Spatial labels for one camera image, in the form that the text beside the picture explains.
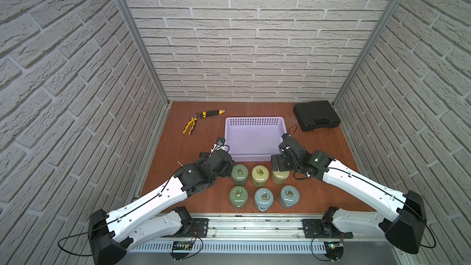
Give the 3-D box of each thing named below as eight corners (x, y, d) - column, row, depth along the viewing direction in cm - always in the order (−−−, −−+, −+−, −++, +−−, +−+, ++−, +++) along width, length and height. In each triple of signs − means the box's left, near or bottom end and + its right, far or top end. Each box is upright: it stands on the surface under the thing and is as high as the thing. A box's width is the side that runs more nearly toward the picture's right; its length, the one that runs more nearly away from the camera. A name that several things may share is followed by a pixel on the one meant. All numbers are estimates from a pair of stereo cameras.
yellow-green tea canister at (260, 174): (251, 187, 86) (252, 181, 79) (251, 172, 91) (252, 165, 84) (267, 187, 86) (269, 181, 79) (266, 172, 91) (268, 165, 84)
